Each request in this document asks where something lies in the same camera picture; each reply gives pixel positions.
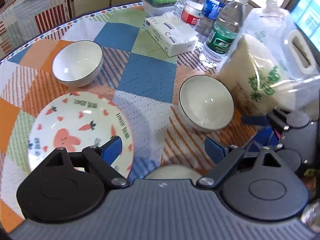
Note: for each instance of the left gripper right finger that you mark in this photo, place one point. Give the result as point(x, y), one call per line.
point(225, 158)

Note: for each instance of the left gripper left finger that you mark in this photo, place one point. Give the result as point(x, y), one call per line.
point(100, 159)

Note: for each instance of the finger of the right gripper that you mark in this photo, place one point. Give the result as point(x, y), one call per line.
point(264, 137)
point(255, 120)

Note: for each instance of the carrot bunny pattern plate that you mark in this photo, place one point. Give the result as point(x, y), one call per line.
point(77, 120)

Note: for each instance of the white bowl ribbed outside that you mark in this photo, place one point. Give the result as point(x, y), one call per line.
point(206, 103)

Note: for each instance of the white plate black rim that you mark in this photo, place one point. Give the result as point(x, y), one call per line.
point(174, 171)

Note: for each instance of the white bowl dark rim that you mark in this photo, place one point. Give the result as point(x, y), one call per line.
point(78, 64)

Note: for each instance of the clear bag of rice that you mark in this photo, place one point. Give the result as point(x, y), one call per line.
point(271, 65)

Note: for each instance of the green label water bottle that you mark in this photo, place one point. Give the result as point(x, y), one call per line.
point(225, 30)

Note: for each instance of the colourful patchwork tablecloth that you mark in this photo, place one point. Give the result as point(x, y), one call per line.
point(137, 76)

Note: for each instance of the white tissue pack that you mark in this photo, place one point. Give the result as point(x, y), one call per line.
point(174, 36)

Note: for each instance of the red label water bottle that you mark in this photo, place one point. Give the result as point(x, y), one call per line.
point(191, 12)

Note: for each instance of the blue label water bottle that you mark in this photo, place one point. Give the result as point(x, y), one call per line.
point(209, 14)

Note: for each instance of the striped patchwork counter cloth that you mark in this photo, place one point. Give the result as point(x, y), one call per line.
point(22, 20)

